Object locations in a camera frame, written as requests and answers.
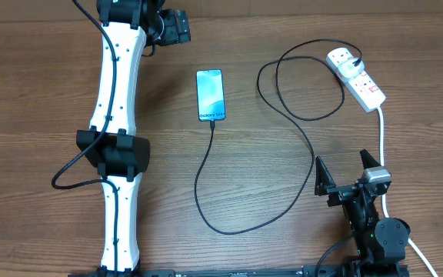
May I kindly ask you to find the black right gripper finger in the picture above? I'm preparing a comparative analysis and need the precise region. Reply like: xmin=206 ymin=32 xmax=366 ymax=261
xmin=359 ymin=149 xmax=381 ymax=169
xmin=315 ymin=156 xmax=336 ymax=196

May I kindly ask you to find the blue Galaxy smartphone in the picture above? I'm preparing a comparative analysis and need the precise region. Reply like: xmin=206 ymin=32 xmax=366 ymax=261
xmin=196 ymin=69 xmax=226 ymax=122

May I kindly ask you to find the black USB charging cable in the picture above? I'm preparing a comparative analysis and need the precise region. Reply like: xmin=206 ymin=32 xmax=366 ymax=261
xmin=193 ymin=38 xmax=364 ymax=236

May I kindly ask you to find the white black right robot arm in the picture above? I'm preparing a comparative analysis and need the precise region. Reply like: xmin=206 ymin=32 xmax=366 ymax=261
xmin=314 ymin=149 xmax=411 ymax=277

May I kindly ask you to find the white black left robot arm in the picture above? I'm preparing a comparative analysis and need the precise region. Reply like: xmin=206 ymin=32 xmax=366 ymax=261
xmin=76 ymin=0 xmax=191 ymax=276

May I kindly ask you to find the white charger plug adapter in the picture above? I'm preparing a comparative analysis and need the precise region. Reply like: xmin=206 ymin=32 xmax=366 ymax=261
xmin=338 ymin=58 xmax=365 ymax=81

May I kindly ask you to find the white power strip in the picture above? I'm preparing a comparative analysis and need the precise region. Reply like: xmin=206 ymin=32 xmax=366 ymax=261
xmin=326 ymin=48 xmax=386 ymax=112

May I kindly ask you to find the white power strip cord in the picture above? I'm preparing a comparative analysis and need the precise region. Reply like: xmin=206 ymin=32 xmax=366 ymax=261
xmin=376 ymin=106 xmax=440 ymax=277

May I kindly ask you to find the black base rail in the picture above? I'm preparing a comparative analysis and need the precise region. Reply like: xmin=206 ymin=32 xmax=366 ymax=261
xmin=68 ymin=265 xmax=410 ymax=277

